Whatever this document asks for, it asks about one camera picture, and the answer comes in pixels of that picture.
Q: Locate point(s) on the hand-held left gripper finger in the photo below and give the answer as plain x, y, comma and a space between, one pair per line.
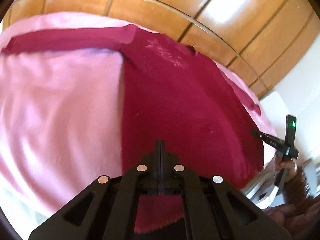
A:
157, 160
162, 160

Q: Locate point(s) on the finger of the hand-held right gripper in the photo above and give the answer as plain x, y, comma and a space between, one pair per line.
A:
270, 140

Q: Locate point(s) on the crimson long-sleeve shirt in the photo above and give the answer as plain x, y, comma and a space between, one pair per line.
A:
175, 100

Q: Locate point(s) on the person's right forearm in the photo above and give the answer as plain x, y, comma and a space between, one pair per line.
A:
301, 190

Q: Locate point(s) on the person's right hand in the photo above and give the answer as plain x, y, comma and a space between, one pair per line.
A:
291, 166

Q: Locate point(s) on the white board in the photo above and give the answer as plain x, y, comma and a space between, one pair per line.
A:
273, 110

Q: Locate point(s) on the grey box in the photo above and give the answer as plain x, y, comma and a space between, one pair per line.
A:
309, 168

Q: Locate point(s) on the person's dark clothing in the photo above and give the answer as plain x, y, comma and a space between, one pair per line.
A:
285, 217

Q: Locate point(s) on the pink bed sheet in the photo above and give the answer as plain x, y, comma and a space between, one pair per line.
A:
62, 120

